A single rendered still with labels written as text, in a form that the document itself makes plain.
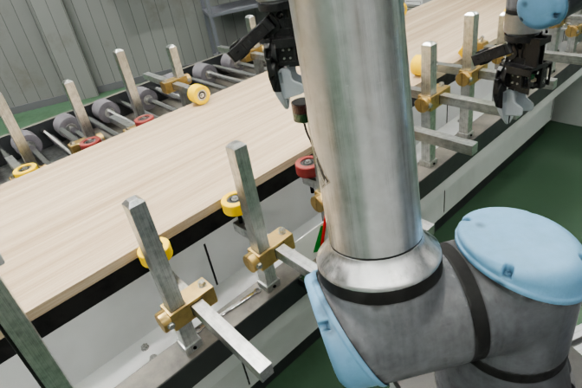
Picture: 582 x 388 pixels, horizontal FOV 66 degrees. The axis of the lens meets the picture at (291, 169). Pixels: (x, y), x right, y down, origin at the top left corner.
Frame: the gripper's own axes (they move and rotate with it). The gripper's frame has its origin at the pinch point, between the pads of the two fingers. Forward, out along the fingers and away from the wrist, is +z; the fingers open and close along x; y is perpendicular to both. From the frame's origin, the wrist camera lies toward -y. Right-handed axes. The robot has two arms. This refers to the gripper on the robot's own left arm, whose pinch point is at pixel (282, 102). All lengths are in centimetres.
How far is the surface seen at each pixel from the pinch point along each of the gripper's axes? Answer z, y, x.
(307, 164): 31.7, -5.2, 27.6
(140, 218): 12.8, -24.4, -23.6
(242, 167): 13.8, -11.0, -3.1
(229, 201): 31.6, -23.0, 8.3
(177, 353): 52, -28, -25
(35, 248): 32, -70, -14
